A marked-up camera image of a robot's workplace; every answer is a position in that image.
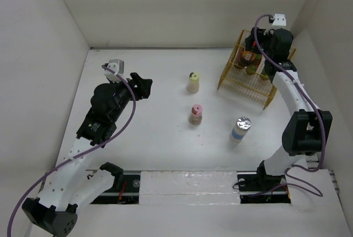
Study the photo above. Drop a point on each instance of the yellow wire basket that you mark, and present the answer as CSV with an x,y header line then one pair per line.
x,y
236,79

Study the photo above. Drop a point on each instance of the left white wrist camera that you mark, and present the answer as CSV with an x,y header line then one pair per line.
x,y
112,68

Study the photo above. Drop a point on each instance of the yellow-lid white shaker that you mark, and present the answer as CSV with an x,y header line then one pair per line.
x,y
193,83

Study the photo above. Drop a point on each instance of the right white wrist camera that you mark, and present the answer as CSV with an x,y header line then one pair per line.
x,y
278,20

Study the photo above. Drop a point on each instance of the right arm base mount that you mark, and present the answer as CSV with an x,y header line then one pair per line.
x,y
254,191

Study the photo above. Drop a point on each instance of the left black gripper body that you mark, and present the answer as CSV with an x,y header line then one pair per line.
x,y
124,94

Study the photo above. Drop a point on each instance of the red-lid sauce jar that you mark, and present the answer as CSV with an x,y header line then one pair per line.
x,y
246,58

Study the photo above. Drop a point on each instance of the white foam front board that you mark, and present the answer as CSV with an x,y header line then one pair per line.
x,y
204,203

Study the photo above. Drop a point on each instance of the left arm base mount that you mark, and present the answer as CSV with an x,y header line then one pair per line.
x,y
125,192

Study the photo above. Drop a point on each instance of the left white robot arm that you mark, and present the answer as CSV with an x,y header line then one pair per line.
x,y
55,209

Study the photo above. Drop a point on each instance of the pink-lid spice shaker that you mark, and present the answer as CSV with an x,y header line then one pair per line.
x,y
195,116

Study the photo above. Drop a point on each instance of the ketchup bottle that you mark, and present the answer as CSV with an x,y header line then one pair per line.
x,y
264,73
255,62

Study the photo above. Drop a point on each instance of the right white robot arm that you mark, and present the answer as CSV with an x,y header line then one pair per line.
x,y
308,128

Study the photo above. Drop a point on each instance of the silver-lid blue-label shaker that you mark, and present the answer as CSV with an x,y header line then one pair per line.
x,y
240,129

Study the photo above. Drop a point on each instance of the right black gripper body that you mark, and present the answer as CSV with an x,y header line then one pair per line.
x,y
264,40

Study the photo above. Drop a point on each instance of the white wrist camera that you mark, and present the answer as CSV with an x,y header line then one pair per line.
x,y
278,20
112,68

